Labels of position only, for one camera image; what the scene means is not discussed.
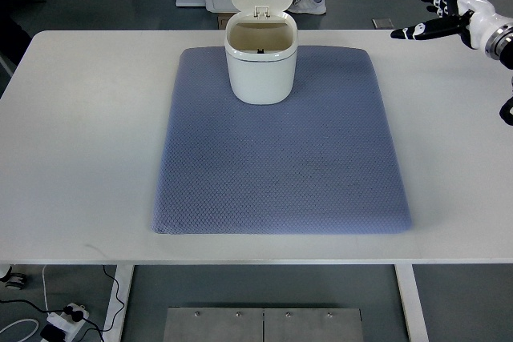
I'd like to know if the grey metal floor plate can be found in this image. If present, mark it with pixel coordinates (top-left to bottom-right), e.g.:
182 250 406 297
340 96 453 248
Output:
164 308 364 341

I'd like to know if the white power strip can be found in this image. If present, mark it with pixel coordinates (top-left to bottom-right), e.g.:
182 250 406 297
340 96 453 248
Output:
40 303 89 341

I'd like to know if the white cable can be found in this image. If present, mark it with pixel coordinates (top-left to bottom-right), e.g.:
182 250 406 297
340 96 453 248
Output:
0 265 51 342

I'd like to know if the right white table leg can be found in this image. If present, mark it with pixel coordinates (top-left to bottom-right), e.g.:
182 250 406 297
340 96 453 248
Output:
394 264 429 342

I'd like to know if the white sneaker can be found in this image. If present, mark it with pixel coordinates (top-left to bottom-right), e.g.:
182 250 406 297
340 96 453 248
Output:
287 0 326 15

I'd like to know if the blue textured mat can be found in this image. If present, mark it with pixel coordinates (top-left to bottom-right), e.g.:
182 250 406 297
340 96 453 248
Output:
152 46 411 235

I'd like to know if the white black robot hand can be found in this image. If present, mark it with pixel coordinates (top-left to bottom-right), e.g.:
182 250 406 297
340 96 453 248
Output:
390 0 512 51

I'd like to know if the white trash bin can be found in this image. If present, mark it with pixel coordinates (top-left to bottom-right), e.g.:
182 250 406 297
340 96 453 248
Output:
224 6 298 105

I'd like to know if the white table leg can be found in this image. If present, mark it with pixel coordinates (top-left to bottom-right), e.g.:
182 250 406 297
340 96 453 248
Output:
102 264 135 342
394 264 429 342

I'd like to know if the left white table leg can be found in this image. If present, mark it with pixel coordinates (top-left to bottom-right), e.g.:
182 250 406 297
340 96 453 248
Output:
102 264 135 342

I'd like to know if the black power cable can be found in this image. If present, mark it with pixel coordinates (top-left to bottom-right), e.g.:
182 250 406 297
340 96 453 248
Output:
0 264 126 342

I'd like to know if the small grey floor plate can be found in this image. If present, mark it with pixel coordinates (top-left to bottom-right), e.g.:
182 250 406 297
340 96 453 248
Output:
371 18 394 30

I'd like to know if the caster wheel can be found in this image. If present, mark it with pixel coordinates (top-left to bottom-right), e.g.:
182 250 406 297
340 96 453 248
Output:
0 264 28 290

